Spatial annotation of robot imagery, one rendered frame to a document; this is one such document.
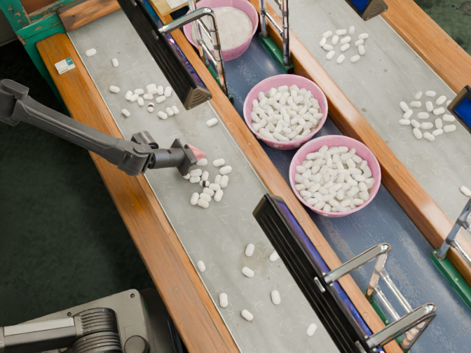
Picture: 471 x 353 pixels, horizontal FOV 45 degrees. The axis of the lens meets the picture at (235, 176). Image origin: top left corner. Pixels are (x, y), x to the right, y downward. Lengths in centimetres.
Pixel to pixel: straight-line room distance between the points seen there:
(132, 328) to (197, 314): 39
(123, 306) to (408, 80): 118
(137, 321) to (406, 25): 133
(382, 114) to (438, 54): 29
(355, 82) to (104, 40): 91
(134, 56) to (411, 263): 116
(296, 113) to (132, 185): 57
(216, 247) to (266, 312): 24
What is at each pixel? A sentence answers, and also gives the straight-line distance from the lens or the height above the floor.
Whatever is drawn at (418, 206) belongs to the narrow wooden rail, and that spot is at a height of 76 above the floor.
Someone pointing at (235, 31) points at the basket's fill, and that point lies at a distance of 211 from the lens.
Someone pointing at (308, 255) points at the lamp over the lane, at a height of 111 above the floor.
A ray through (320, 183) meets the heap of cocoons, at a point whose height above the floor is 73.
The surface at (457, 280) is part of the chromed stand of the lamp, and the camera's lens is 169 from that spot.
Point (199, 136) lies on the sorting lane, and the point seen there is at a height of 74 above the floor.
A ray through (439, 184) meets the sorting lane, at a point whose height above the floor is 74.
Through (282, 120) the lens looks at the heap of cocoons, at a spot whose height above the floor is 73.
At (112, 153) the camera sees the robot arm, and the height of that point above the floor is 96.
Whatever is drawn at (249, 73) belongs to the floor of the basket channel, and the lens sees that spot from 205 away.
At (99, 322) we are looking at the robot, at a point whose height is 78.
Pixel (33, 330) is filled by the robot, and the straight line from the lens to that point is 160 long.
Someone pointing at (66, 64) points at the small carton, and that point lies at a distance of 209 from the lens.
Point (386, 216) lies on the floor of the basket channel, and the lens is 177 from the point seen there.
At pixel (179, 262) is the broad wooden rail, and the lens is 163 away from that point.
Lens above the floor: 226
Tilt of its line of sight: 61 degrees down
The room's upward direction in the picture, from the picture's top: 12 degrees counter-clockwise
